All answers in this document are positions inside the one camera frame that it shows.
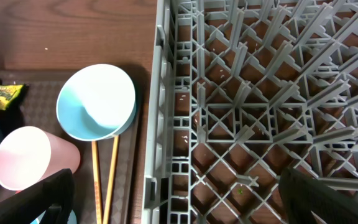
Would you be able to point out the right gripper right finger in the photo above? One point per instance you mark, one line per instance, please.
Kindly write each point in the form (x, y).
(302, 197)

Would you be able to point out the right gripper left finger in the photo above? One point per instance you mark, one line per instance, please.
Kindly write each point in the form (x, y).
(52, 198)

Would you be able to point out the pink cup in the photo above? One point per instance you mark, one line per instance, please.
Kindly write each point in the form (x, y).
(29, 155)

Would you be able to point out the large light blue bowl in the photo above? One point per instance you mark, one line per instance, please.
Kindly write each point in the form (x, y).
(97, 102)

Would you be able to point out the yellow green snack wrapper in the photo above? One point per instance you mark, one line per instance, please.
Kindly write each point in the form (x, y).
(8, 93)

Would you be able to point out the small light blue cup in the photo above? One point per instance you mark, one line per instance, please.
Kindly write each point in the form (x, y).
(71, 219)

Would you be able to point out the grey dishwasher rack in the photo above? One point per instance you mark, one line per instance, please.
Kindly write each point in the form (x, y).
(241, 90)

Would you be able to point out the left wooden chopstick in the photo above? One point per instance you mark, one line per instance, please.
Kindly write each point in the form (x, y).
(97, 187)

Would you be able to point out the wooden chopstick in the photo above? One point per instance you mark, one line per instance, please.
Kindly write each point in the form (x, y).
(97, 187)
(110, 187)

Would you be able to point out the right wooden chopstick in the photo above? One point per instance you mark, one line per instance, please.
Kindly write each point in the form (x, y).
(110, 187)

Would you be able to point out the dark brown serving tray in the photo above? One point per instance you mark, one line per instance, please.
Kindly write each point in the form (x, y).
(36, 107)

